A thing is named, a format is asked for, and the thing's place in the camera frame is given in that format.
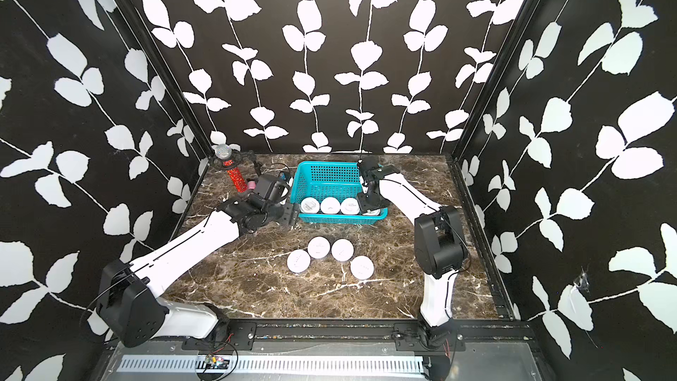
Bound white vented strip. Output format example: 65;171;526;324
115;355;427;377

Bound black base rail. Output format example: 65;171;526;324
205;319;539;353

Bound black mini tripod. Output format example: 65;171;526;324
233;150;292;183

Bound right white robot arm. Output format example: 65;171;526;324
357;156;469;327

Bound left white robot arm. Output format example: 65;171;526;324
94;170;297;347

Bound yogurt cup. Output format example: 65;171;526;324
331;239;354;262
362;209;382;217
300;197;321;214
340;198;361;215
320;197;341;215
350;256;375;280
287;250;311;273
307;236;331;259

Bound teal plastic basket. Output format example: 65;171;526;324
289;161;388;225

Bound small circuit board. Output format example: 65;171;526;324
196;356;230;373

